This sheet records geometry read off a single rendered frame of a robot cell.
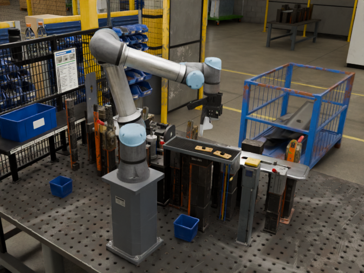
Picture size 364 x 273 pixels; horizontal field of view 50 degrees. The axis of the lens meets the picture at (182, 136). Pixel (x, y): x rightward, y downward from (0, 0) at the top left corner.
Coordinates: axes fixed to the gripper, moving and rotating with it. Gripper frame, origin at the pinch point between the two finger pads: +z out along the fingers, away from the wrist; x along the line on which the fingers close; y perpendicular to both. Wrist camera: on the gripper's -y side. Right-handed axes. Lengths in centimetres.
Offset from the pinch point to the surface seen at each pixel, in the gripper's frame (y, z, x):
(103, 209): -55, 56, -6
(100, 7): -306, -10, 415
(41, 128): -105, 20, 10
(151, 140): -33.8, 16.2, 13.1
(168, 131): -23.5, 9.3, 12.4
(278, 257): 44, 56, -9
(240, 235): 24, 51, -6
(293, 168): 43, 26, 29
